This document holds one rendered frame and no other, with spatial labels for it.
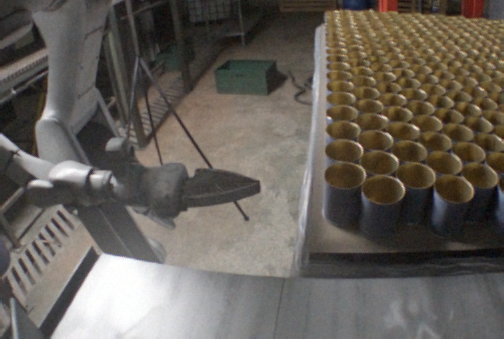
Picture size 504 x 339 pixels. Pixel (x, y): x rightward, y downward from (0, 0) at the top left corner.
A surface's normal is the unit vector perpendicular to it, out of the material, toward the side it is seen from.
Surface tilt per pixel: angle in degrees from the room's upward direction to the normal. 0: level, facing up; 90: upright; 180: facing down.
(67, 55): 97
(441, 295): 0
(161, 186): 6
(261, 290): 0
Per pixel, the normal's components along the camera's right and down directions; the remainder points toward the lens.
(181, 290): -0.10, -0.86
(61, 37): -0.17, 0.62
